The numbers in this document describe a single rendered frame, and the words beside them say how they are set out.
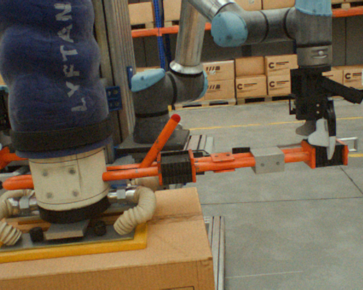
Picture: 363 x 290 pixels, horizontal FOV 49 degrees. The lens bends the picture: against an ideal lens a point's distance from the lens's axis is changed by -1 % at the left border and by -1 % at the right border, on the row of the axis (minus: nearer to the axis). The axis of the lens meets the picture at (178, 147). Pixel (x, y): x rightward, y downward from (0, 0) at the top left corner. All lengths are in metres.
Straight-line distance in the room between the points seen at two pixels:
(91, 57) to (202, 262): 0.48
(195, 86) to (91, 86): 0.58
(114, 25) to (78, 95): 0.70
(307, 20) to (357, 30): 8.71
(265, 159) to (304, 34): 0.29
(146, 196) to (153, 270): 0.17
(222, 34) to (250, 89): 7.11
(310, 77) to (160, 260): 0.51
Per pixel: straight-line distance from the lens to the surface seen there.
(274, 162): 0.95
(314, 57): 0.93
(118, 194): 0.96
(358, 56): 9.67
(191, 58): 1.35
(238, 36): 0.90
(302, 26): 0.93
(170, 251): 0.85
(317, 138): 0.95
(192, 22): 1.31
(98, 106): 0.88
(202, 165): 0.92
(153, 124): 1.33
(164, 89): 1.33
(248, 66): 8.44
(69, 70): 0.84
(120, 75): 1.52
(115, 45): 1.52
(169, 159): 0.95
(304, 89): 0.95
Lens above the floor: 1.36
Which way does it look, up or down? 15 degrees down
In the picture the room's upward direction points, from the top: 6 degrees counter-clockwise
